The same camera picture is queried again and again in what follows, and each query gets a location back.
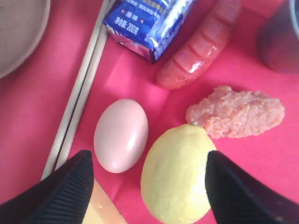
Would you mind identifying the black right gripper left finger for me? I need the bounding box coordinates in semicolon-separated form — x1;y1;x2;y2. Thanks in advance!
0;150;93;224

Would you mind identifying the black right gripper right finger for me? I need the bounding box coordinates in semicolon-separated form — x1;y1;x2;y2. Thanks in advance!
205;151;299;224

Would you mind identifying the yellow cheese wedge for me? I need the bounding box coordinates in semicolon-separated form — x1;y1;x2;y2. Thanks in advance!
82;179;127;224

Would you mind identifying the yellow lemon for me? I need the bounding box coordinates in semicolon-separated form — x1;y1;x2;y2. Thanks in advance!
141;124;216;224

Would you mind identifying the brown egg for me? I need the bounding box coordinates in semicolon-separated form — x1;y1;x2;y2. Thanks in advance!
93;98;149;174

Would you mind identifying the blue white milk carton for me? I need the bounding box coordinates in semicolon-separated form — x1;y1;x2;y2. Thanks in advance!
103;0;194;63

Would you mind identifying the right wooden chopstick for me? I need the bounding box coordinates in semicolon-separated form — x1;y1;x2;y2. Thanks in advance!
55;26;107;169

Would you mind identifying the fried chicken piece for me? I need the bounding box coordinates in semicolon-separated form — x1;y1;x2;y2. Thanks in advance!
185;86;285;139

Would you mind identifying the red tablecloth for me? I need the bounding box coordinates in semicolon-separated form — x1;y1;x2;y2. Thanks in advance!
0;0;299;224

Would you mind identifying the red grilled sausage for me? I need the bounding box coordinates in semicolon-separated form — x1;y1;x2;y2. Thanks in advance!
156;0;241;90

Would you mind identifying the brown wooden plate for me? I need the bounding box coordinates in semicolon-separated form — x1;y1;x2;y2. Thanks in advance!
0;0;51;78

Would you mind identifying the stainless steel cup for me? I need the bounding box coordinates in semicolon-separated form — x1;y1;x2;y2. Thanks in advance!
256;0;299;74

